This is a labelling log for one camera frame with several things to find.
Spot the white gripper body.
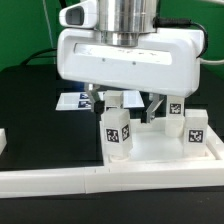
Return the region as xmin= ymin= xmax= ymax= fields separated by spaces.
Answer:
xmin=57 ymin=28 xmax=204 ymax=98

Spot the white obstacle wall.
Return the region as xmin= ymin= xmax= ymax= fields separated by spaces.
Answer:
xmin=0 ymin=129 xmax=7 ymax=155
xmin=207 ymin=131 xmax=224 ymax=161
xmin=0 ymin=161 xmax=224 ymax=198

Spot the white obstacle front wall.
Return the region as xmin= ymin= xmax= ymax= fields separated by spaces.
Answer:
xmin=0 ymin=161 xmax=224 ymax=198

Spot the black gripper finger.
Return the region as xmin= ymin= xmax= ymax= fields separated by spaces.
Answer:
xmin=84 ymin=83 xmax=105 ymax=114
xmin=141 ymin=93 xmax=164 ymax=123

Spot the white obstacle right wall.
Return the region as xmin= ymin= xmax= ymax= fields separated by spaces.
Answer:
xmin=207 ymin=131 xmax=224 ymax=161

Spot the white square tabletop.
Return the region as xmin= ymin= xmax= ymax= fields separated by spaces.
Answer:
xmin=100 ymin=118 xmax=217 ymax=164

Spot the white obstacle left wall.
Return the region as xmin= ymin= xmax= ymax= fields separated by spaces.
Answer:
xmin=0 ymin=129 xmax=7 ymax=155

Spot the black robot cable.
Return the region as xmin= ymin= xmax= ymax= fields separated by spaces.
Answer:
xmin=19 ymin=0 xmax=68 ymax=66

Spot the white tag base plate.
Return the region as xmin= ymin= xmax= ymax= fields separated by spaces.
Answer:
xmin=56 ymin=90 xmax=144 ymax=111

